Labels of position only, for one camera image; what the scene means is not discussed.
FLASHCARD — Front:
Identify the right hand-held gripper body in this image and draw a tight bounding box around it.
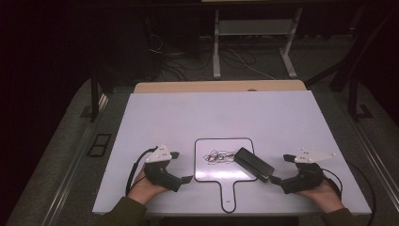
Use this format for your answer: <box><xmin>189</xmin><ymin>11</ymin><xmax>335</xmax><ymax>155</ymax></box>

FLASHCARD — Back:
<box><xmin>280</xmin><ymin>148</ymin><xmax>336</xmax><ymax>195</ymax></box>

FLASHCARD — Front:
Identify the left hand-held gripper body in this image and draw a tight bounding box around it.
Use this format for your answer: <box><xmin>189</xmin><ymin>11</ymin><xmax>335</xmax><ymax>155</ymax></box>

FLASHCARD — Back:
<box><xmin>144</xmin><ymin>144</ymin><xmax>183</xmax><ymax>193</ymax></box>

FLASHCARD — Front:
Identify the black whiteboard eraser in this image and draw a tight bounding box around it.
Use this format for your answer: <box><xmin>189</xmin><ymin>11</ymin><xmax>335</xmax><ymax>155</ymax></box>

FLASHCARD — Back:
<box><xmin>233</xmin><ymin>147</ymin><xmax>276</xmax><ymax>184</ymax></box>

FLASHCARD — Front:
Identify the white paddle-shaped whiteboard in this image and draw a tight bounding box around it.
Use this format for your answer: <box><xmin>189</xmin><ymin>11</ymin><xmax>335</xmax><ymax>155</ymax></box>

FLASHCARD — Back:
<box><xmin>194</xmin><ymin>137</ymin><xmax>259</xmax><ymax>214</ymax></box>

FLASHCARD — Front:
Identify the person's left hand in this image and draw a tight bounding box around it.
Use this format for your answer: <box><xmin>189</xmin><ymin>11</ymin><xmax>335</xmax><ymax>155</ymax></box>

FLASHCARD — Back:
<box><xmin>126</xmin><ymin>169</ymin><xmax>169</xmax><ymax>205</ymax></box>

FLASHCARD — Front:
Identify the person's right hand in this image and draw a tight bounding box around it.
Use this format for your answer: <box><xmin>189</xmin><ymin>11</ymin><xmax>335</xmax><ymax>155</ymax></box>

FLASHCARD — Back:
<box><xmin>295</xmin><ymin>180</ymin><xmax>345</xmax><ymax>215</ymax></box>

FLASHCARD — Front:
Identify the black upright stand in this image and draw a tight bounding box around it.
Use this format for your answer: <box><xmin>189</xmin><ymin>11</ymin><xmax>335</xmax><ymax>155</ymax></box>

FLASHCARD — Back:
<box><xmin>347</xmin><ymin>72</ymin><xmax>375</xmax><ymax>121</ymax></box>

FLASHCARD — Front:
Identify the black slanted stand leg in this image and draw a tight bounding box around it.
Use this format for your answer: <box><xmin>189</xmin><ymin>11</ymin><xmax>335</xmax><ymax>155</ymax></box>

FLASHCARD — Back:
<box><xmin>305</xmin><ymin>8</ymin><xmax>399</xmax><ymax>92</ymax></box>

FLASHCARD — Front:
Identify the white metal stand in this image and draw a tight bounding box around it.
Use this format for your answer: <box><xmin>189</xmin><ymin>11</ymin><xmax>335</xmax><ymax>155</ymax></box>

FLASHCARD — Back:
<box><xmin>212</xmin><ymin>8</ymin><xmax>304</xmax><ymax>79</ymax></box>

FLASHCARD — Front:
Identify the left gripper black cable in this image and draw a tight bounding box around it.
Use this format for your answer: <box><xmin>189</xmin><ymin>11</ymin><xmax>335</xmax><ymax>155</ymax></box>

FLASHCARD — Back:
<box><xmin>125</xmin><ymin>146</ymin><xmax>159</xmax><ymax>197</ymax></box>

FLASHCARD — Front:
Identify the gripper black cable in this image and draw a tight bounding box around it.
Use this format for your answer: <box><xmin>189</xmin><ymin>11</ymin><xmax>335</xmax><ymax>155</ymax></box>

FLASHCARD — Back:
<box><xmin>125</xmin><ymin>146</ymin><xmax>159</xmax><ymax>197</ymax></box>
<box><xmin>321</xmin><ymin>161</ymin><xmax>376</xmax><ymax>226</ymax></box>

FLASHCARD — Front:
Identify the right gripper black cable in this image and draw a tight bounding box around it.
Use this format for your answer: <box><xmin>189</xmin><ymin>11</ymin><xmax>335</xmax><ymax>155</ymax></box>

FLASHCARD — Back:
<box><xmin>321</xmin><ymin>161</ymin><xmax>376</xmax><ymax>226</ymax></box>

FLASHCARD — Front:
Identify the metal floor rail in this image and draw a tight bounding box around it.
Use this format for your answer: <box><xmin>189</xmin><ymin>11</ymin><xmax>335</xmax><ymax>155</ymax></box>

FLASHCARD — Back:
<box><xmin>351</xmin><ymin>119</ymin><xmax>399</xmax><ymax>205</ymax></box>
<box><xmin>40</xmin><ymin>93</ymin><xmax>109</xmax><ymax>226</ymax></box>

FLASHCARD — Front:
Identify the black rectangular floor frame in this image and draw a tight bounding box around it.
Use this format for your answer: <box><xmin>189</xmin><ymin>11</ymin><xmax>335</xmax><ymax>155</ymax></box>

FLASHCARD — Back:
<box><xmin>87</xmin><ymin>133</ymin><xmax>113</xmax><ymax>158</ymax></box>

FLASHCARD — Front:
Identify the tangle of black floor cables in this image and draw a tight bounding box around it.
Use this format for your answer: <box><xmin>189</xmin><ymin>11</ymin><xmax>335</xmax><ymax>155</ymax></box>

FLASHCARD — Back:
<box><xmin>149</xmin><ymin>33</ymin><xmax>217</xmax><ymax>83</ymax></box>

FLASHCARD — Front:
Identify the white floor cable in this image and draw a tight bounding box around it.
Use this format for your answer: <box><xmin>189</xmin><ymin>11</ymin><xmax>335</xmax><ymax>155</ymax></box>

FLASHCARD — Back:
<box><xmin>225</xmin><ymin>46</ymin><xmax>277</xmax><ymax>81</ymax></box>

